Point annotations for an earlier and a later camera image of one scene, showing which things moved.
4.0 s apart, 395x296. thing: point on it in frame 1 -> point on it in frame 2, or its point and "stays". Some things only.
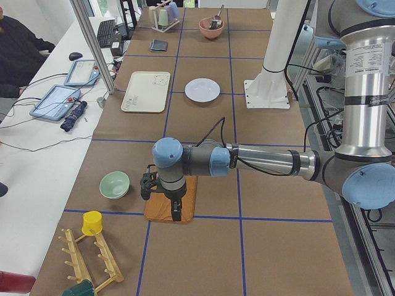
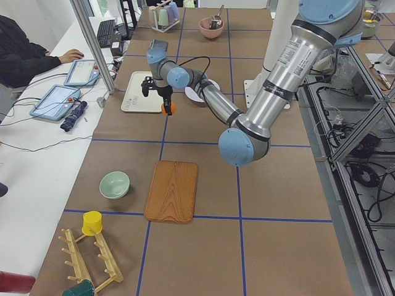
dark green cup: x=85 y=288 stays
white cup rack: x=155 y=22 stays
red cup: x=15 y=282 stays
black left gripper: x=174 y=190 -> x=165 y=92
